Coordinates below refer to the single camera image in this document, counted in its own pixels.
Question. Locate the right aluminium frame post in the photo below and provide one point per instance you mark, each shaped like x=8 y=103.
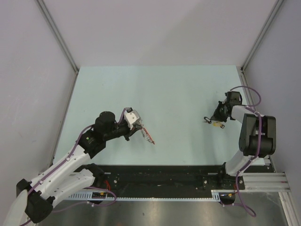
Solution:
x=266 y=26

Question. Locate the slotted cable duct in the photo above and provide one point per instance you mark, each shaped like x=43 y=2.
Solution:
x=97 y=196

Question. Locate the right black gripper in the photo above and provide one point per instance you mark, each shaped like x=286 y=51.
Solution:
x=216 y=116

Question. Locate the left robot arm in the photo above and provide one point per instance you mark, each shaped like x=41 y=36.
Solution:
x=49 y=188

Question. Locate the red handled keyring holder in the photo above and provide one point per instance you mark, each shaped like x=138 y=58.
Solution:
x=145 y=133

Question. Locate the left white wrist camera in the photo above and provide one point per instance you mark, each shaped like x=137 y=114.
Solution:
x=131 y=116

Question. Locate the black tagged key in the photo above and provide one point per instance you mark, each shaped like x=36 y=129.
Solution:
x=207 y=120

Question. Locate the left aluminium frame post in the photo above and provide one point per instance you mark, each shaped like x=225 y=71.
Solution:
x=56 y=33

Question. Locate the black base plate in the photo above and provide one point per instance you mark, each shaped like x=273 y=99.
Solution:
x=170 y=182

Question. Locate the aluminium frame post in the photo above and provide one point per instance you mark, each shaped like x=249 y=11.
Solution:
x=266 y=26
x=56 y=33

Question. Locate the yellow tagged key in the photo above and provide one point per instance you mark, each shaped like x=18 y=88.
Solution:
x=218 y=124

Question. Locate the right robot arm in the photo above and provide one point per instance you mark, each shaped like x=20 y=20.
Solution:
x=257 y=137

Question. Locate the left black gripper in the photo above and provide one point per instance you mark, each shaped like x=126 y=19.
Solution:
x=130 y=132

